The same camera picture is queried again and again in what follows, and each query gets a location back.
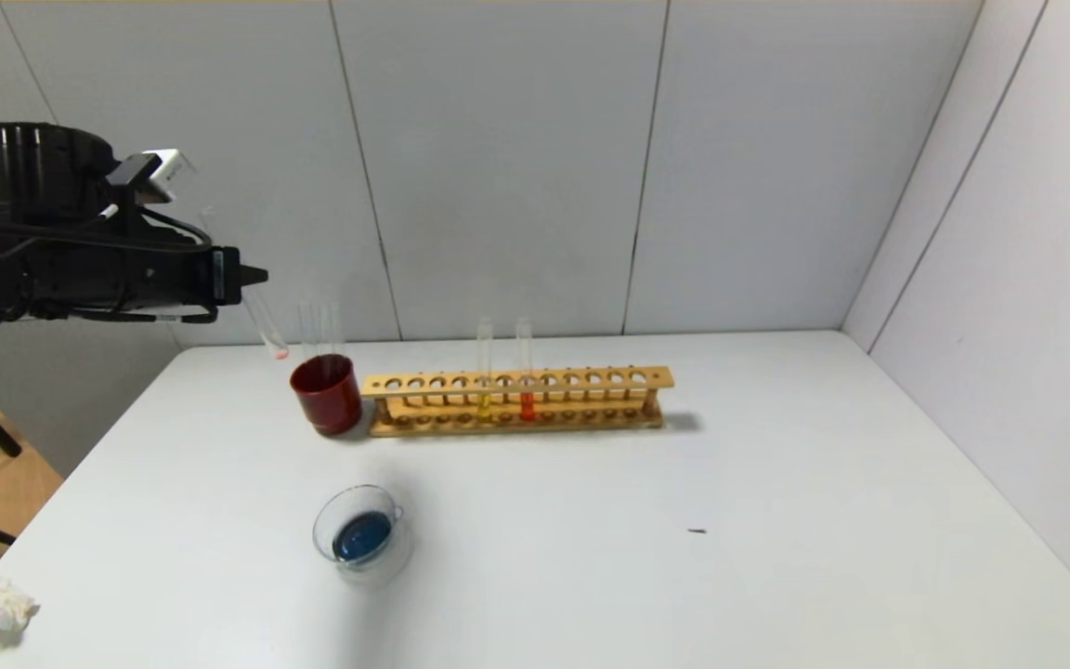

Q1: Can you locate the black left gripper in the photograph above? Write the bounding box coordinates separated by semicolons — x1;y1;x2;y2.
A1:
137;246;269;309

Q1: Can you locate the test tube with red pigment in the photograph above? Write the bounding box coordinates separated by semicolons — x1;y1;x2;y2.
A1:
201;209;291;361

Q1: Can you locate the test tube with yellow pigment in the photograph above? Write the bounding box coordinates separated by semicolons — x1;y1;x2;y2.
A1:
476;317;495;424

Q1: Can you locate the test tube with orange-red pigment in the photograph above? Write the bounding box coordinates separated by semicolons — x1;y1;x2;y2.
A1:
515;317;536;422

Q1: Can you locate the wooden test tube rack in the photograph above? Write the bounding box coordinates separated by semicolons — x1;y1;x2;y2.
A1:
360;366;675;438

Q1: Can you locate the dark red cup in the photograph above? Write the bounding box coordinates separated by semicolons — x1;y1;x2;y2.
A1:
291;354;365;437

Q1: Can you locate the clear glass beaker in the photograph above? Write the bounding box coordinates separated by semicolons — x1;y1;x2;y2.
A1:
313;484;417;588

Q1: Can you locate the crumpled white tissue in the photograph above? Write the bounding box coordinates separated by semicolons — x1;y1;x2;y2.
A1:
0;578;39;645

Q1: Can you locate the black camera cable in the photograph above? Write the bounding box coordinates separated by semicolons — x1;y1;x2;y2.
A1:
103;204;215;250

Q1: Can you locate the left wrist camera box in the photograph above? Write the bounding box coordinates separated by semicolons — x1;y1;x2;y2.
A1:
108;149;194;205

